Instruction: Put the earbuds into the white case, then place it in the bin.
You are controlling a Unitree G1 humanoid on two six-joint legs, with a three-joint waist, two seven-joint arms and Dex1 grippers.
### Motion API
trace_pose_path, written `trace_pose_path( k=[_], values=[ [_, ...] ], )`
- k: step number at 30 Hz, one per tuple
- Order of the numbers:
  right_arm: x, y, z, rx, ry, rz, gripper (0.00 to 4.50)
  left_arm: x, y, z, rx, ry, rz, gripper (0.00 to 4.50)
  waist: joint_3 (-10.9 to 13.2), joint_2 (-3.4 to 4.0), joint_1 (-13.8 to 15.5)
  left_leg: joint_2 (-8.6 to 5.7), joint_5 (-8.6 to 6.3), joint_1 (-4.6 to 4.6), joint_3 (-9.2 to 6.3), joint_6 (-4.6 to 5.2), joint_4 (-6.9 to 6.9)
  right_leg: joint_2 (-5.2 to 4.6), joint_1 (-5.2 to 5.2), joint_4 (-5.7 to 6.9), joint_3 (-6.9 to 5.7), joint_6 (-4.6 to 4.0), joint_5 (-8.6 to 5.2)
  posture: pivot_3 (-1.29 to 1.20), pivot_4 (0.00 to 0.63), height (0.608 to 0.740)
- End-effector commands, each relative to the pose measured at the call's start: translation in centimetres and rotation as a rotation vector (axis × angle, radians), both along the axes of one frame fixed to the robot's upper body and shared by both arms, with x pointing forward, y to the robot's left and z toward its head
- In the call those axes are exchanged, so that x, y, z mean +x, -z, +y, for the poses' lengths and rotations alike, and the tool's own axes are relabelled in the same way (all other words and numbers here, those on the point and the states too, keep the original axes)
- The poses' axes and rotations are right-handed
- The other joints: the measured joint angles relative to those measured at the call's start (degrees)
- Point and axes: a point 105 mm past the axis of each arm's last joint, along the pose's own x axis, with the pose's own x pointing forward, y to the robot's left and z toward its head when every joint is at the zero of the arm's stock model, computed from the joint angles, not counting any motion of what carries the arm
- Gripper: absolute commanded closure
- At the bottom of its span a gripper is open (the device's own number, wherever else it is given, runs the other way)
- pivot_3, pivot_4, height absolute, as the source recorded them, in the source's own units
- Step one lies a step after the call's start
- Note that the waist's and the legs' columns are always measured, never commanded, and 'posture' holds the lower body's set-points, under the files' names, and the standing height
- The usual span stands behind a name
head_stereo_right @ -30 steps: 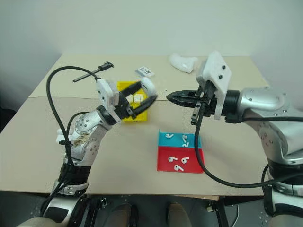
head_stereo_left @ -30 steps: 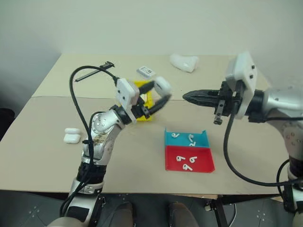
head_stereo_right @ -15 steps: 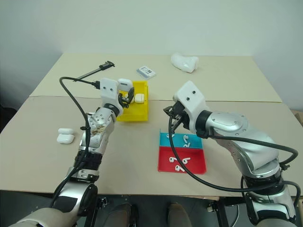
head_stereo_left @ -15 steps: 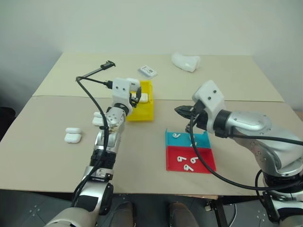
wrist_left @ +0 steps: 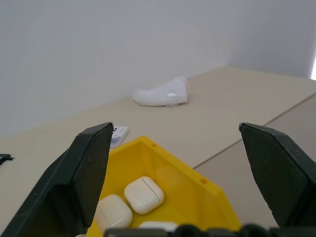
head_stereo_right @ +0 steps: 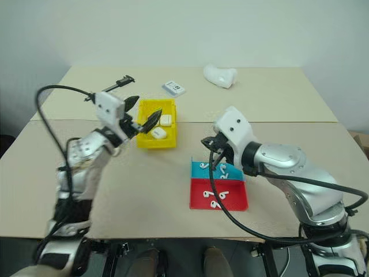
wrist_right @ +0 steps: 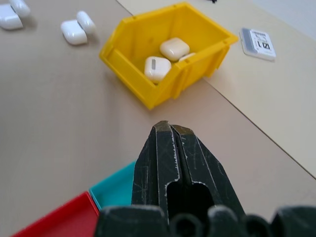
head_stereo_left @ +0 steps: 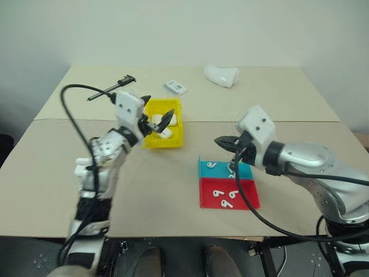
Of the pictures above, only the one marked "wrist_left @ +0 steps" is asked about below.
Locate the white printed label card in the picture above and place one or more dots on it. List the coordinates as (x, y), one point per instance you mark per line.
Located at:
(119, 135)

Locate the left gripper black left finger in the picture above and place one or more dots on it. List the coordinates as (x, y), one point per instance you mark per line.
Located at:
(61, 187)

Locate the yellow plastic bin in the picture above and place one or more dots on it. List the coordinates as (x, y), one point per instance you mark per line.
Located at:
(177, 177)

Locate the white earbud charging case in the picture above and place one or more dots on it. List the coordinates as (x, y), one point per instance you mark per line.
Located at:
(158, 225)
(113, 213)

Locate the white plastic-wrapped object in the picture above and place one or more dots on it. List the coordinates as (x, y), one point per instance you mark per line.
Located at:
(163, 95)

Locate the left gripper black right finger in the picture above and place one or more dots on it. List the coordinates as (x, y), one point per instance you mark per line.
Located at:
(284, 172)

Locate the white charging case with seam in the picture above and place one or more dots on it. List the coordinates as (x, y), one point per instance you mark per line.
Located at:
(144, 195)

